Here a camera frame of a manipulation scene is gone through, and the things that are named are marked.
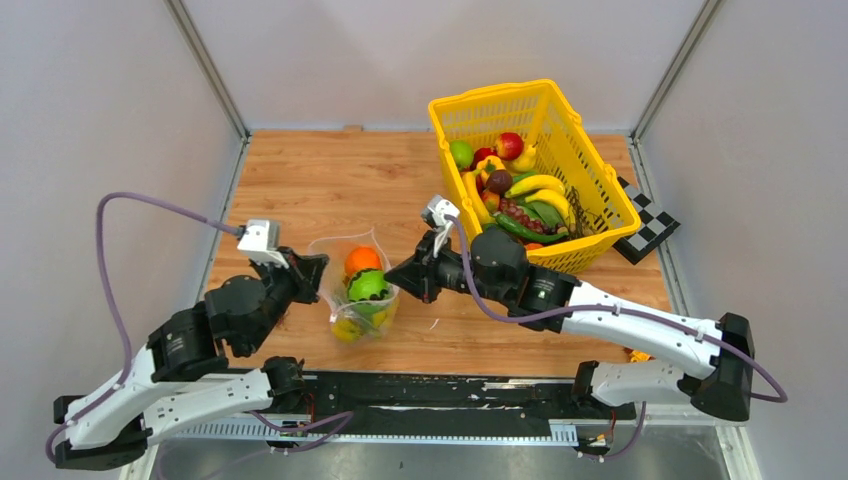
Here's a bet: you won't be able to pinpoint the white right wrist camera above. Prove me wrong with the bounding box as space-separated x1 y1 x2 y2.
421 194 460 259

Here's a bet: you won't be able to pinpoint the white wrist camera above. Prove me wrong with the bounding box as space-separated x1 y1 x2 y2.
421 194 460 259
237 219 289 268

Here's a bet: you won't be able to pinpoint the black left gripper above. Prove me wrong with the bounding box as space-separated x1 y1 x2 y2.
245 244 333 353

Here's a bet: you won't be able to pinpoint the green cucumber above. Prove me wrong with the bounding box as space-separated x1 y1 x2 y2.
493 213 570 244

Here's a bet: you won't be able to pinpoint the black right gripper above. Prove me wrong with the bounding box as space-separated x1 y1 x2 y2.
385 230 510 306

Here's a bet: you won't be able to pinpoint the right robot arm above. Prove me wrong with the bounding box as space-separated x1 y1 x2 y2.
385 229 754 422

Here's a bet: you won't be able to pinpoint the yellow bell pepper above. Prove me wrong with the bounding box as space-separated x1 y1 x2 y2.
474 155 505 183

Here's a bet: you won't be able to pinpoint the yellow orange toy block car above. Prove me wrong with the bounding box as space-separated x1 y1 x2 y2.
628 350 654 363

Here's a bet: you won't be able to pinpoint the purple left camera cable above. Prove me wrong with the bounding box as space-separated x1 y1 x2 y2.
44 192 243 465

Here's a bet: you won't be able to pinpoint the dark purple passion fruit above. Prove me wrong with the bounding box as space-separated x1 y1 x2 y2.
486 169 513 195

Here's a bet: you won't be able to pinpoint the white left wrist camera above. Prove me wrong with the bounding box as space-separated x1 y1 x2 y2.
237 219 289 268

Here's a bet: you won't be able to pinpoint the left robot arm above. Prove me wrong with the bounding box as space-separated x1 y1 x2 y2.
48 247 330 471

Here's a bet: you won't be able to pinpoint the orange fruit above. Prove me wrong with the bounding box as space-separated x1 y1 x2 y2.
344 246 383 277

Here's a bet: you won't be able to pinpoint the checkerboard calibration board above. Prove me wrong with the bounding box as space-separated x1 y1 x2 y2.
614 176 681 265

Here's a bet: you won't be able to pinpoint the small watermelon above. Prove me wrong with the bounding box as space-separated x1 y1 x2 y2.
347 269 392 316

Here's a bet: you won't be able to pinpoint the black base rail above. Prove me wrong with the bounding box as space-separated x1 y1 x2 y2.
265 371 637 438

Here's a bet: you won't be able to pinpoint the clear zip top bag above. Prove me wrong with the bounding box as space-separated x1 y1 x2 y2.
309 229 399 344

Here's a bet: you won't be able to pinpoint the yellow pear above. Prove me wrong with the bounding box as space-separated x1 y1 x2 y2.
505 145 537 174

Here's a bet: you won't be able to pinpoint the red apple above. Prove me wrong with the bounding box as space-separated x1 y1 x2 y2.
470 147 496 169
494 132 524 162

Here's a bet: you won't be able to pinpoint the purple grapes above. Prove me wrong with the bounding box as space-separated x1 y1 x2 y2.
499 198 554 234

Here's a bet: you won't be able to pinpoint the green apple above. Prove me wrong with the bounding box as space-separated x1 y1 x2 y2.
449 140 475 171

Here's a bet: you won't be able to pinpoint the small red peach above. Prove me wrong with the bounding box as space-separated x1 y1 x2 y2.
480 189 501 214

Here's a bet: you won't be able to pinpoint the yellow plastic basket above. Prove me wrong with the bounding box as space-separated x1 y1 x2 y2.
428 79 641 274

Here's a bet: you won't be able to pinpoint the yellow banana bunch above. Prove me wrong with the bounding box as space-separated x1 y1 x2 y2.
330 301 398 344

